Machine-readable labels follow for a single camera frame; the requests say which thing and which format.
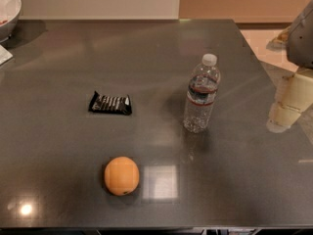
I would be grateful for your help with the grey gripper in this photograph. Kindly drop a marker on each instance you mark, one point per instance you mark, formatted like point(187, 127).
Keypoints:
point(301, 41)

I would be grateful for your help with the black rxbar chocolate wrapper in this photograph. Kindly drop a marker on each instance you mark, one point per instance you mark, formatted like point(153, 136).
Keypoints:
point(104, 104)

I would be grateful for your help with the orange fruit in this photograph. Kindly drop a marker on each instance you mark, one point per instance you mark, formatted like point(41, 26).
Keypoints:
point(121, 176)

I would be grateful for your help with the clear plastic water bottle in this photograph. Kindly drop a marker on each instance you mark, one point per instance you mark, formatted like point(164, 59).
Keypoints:
point(201, 94)

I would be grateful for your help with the white bowl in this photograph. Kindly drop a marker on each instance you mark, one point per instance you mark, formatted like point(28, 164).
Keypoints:
point(9, 16)

